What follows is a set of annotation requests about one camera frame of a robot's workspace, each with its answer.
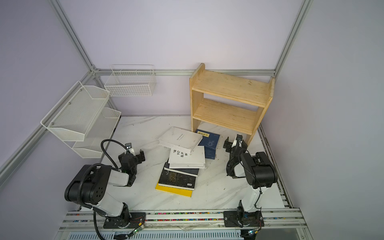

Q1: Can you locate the white mesh wall bin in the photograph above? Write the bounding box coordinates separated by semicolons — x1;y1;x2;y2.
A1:
41;82;110;142
72;108;121;159

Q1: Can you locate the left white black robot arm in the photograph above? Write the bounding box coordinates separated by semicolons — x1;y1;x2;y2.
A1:
64;139;146;221

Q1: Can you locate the wooden two-tier bookshelf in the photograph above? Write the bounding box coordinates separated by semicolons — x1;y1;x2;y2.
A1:
189;63;276;144

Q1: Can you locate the white mesh lower wall bin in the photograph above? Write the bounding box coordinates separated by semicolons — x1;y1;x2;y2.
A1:
72;108;121;159

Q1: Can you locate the upper dark blue book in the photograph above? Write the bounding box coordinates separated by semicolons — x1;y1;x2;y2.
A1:
196;129;220;150

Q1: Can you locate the white book with photo cover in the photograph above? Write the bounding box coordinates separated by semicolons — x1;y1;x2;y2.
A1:
158;127;203;154

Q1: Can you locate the black book with gold text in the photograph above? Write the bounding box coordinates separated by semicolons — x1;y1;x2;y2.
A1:
158;169;196;191

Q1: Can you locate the white book with black lettering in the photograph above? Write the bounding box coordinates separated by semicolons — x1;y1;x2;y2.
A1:
168;146;206;169

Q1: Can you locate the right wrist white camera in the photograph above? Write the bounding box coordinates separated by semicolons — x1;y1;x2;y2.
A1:
236;135;243;142

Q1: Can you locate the lower dark blue book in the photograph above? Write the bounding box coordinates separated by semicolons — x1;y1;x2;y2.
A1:
205;148;216;160

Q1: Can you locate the white wire wall basket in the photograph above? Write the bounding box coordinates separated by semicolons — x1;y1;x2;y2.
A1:
105;65;157;97

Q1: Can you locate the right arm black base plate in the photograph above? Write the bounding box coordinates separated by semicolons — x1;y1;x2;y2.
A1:
224;211;265;228

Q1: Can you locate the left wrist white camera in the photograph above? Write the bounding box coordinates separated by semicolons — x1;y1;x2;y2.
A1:
125;143;132;150

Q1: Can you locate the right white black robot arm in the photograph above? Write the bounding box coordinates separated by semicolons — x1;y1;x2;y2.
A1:
223;135;278;214

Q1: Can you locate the dark blue book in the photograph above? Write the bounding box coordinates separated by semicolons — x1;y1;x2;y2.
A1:
196;129;220;150
205;148;216;160

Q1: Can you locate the wrist white camera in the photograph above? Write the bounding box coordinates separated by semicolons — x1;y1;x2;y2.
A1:
236;135;243;142
125;143;132;150

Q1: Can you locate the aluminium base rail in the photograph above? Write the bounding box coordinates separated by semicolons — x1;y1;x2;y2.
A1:
59;208;308;232

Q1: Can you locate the yellow book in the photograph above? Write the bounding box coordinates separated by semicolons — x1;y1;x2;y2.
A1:
155;184;193;198

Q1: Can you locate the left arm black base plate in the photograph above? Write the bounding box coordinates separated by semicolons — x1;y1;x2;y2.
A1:
103;212;146;229

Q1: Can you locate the white ventilated cable duct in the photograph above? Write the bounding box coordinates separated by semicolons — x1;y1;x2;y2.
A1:
61;230;244;240

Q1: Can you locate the white mesh upper wall bin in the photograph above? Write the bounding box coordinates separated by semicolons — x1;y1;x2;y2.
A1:
41;82;110;142

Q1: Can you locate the black book with barcode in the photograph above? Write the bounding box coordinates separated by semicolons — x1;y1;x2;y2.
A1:
164;162;200;177

